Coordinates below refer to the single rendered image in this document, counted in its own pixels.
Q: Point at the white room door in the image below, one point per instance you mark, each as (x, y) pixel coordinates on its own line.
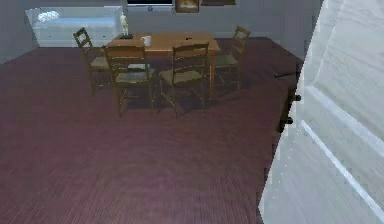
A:
(336, 126)

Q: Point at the brown wooden slatted chair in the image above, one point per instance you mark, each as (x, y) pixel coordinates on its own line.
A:
(233, 53)
(185, 66)
(88, 50)
(128, 65)

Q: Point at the white ceramic mug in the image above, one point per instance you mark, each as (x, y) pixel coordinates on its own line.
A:
(147, 40)

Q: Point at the brown framed wall picture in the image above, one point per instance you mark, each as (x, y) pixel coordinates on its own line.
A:
(187, 5)

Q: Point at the black television screen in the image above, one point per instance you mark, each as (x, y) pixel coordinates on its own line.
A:
(149, 2)

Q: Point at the dark framed wall picture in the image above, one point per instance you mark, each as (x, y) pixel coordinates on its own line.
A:
(218, 2)

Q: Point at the white figurine statue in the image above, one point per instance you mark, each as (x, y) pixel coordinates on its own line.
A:
(124, 24)

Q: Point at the brown wooden dining table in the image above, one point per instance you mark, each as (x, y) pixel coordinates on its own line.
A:
(166, 41)

